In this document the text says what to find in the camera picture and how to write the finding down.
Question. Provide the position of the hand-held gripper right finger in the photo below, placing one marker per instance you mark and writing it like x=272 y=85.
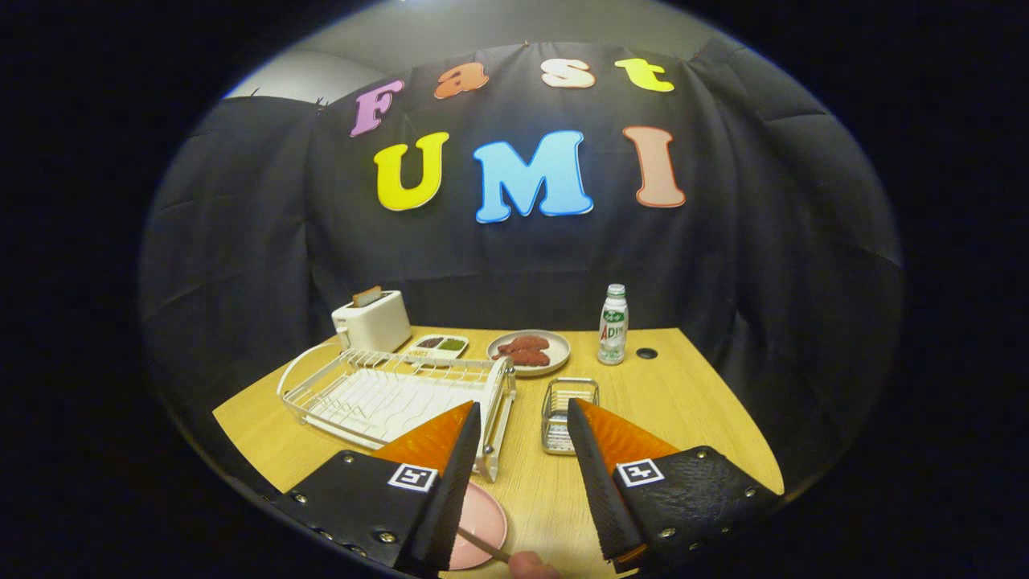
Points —
x=607 y=498

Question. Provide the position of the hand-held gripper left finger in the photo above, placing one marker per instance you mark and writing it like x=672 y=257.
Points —
x=450 y=498

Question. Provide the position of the pink plate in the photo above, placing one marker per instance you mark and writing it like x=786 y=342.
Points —
x=482 y=515

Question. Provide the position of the beige round plate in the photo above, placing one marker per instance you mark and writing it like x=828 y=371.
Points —
x=556 y=362

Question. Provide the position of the white drip tray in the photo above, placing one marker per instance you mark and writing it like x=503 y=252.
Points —
x=378 y=402

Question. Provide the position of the white divided tray with beans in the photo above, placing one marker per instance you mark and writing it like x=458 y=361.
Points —
x=434 y=354

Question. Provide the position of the red meat piece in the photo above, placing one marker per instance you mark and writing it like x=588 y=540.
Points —
x=526 y=358
x=526 y=344

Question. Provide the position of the white drink bottle green cap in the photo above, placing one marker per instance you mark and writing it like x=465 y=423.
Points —
x=612 y=330

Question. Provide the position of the white toaster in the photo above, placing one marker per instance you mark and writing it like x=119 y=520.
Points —
x=374 y=326

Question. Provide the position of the brown toast slice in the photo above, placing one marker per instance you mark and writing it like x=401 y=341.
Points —
x=366 y=296

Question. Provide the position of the black backdrop cloth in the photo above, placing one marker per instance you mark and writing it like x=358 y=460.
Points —
x=723 y=265

